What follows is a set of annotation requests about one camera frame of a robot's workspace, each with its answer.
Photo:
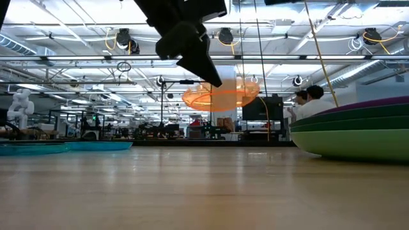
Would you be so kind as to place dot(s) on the silver ventilation duct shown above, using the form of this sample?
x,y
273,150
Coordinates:
x,y
12,44
367,68

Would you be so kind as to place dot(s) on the black monitor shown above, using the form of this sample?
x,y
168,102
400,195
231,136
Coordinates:
x,y
262,108

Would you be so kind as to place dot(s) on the black rig stand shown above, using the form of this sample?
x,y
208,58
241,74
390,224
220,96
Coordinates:
x,y
187,81

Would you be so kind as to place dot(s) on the translucent blue plastic plate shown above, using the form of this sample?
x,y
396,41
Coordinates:
x,y
32,149
99,148
99,143

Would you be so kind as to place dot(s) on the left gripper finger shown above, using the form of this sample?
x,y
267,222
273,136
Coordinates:
x,y
207,51
195,60

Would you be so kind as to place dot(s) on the purple plastic plate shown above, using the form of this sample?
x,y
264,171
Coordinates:
x,y
383,102

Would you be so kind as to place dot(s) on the dark green plastic plate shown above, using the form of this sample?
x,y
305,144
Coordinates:
x,y
383,111
367,124

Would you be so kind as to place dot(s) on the long ceiling light strip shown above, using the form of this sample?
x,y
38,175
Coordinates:
x,y
80,57

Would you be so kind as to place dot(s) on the brown cardboard box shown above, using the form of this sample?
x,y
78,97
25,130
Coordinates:
x,y
225,123

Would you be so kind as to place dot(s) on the white robot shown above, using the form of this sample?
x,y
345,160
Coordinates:
x,y
20,105

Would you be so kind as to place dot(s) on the translucent orange plastic plate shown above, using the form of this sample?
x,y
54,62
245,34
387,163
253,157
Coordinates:
x,y
236,99

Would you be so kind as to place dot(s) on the person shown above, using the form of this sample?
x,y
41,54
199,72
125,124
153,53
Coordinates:
x,y
301,96
314,107

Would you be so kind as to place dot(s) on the light green plastic plate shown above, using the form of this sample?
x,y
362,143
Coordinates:
x,y
351,143

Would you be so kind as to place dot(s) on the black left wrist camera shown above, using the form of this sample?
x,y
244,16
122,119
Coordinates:
x,y
214,9

